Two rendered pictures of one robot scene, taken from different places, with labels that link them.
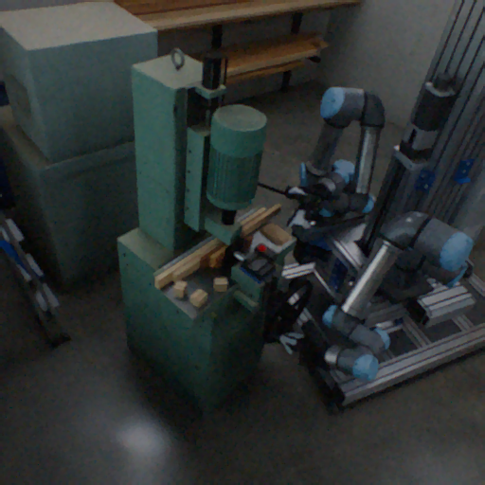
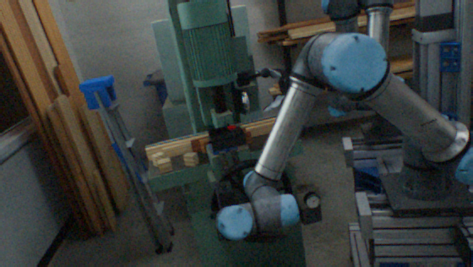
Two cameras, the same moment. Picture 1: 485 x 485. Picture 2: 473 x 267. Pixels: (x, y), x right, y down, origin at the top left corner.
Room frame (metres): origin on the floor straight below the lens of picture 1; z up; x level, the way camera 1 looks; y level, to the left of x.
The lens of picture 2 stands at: (0.32, -0.97, 1.45)
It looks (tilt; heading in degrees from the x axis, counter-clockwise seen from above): 20 degrees down; 45
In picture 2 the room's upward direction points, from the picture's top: 10 degrees counter-clockwise
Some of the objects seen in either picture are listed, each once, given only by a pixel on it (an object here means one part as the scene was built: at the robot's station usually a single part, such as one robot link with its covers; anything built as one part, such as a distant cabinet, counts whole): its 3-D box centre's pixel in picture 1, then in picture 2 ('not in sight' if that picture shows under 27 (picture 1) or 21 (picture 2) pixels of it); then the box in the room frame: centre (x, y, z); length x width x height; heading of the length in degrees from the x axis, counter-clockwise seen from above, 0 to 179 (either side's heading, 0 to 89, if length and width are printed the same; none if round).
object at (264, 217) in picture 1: (231, 240); (236, 135); (1.34, 0.04, 0.92); 0.61 x 0.02 x 0.04; 144
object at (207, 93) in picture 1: (209, 80); not in sight; (1.39, 0.18, 1.54); 0.08 x 0.08 x 0.17; 54
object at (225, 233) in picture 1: (223, 227); (223, 120); (1.33, 0.08, 0.99); 0.14 x 0.07 x 0.09; 54
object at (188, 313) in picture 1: (238, 271); (226, 160); (1.22, 0.00, 0.87); 0.61 x 0.30 x 0.06; 144
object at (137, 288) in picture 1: (196, 314); (241, 234); (1.38, 0.16, 0.36); 0.58 x 0.45 x 0.71; 54
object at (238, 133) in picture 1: (235, 159); (208, 42); (1.31, 0.06, 1.32); 0.18 x 0.18 x 0.31
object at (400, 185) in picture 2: (402, 267); (424, 172); (1.39, -0.67, 0.87); 0.15 x 0.15 x 0.10
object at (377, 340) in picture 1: (368, 343); (271, 209); (0.92, -0.46, 0.95); 0.11 x 0.11 x 0.08; 53
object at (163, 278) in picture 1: (215, 244); (218, 137); (1.30, 0.10, 0.93); 0.60 x 0.02 x 0.05; 144
